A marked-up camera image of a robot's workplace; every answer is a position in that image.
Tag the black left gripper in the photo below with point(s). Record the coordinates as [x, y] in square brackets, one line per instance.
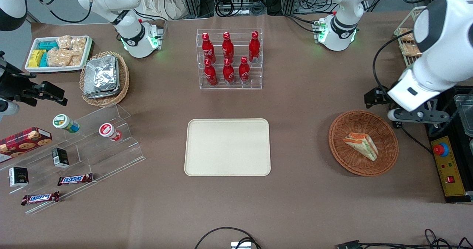
[377, 95]

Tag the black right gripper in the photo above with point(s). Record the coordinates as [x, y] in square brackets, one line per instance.
[14, 87]

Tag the triangular sandwich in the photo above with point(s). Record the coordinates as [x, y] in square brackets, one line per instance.
[361, 146]

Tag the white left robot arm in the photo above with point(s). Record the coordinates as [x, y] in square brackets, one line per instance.
[443, 38]

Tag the white rectangular snack tray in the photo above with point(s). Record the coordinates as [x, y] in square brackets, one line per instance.
[55, 69]

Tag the round brown wicker basket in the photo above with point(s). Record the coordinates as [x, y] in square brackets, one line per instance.
[347, 160]

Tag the oval light wicker basket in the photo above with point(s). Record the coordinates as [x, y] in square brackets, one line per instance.
[123, 79]

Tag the beige plastic serving tray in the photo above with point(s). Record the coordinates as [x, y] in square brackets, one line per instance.
[227, 147]

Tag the green lid cup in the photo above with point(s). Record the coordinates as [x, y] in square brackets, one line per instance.
[64, 122]

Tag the teal snack packet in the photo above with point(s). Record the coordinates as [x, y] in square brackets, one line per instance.
[48, 45]
[44, 60]

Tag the rice cracker bag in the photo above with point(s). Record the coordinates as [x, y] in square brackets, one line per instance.
[75, 60]
[64, 42]
[78, 45]
[59, 57]

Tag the yellow snack packet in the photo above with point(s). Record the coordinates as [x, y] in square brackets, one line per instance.
[36, 58]

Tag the silver foil packet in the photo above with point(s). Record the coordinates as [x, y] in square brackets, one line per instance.
[100, 74]
[101, 95]

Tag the red cookie box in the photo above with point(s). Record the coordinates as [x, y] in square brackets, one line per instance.
[26, 142]

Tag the clear bagged rice cracker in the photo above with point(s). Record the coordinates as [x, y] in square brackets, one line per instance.
[410, 49]
[406, 34]

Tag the small black box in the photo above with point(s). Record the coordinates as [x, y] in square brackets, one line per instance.
[60, 157]

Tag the red lid cup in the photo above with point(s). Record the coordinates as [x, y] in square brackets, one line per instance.
[109, 131]

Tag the clear acrylic stepped display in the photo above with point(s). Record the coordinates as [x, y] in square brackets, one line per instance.
[111, 160]

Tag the snickers chocolate bar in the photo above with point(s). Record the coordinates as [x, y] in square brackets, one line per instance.
[40, 198]
[75, 179]

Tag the black and white box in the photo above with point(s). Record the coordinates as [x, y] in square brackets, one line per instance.
[18, 177]

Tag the clear plastic container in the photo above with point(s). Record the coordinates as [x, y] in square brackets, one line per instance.
[465, 112]

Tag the yellow emergency stop panel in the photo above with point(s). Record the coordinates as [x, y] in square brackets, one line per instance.
[449, 167]

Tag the black countertop appliance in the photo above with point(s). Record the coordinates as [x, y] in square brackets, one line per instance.
[458, 201]

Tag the red cola bottle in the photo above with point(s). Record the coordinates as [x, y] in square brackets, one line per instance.
[208, 49]
[210, 74]
[228, 47]
[244, 72]
[228, 73]
[254, 47]

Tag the clear acrylic bottle rack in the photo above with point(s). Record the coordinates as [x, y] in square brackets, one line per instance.
[229, 87]

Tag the small silver device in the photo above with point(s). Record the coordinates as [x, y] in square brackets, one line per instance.
[241, 245]

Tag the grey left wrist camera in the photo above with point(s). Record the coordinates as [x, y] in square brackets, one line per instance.
[417, 116]

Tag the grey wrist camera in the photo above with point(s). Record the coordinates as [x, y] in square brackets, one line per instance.
[417, 116]
[8, 108]

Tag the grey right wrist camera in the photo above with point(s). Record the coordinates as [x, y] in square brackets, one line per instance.
[8, 108]

